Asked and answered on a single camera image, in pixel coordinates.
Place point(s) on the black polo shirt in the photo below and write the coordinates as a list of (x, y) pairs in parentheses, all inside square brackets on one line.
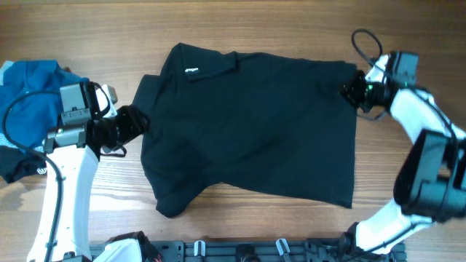
[(257, 121)]

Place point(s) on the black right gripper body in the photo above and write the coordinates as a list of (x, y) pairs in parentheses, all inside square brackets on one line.
[(360, 92)]

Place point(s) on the black shirt with white logo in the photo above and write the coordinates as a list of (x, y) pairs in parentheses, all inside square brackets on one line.
[(16, 165)]

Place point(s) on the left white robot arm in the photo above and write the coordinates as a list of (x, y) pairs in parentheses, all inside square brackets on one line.
[(89, 127)]

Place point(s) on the blue polo shirt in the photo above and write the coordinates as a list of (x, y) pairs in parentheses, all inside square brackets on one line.
[(30, 118)]

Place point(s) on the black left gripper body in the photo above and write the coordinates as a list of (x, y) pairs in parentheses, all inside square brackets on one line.
[(124, 127)]

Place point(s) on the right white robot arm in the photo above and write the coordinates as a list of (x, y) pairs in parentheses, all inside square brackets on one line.
[(430, 187)]

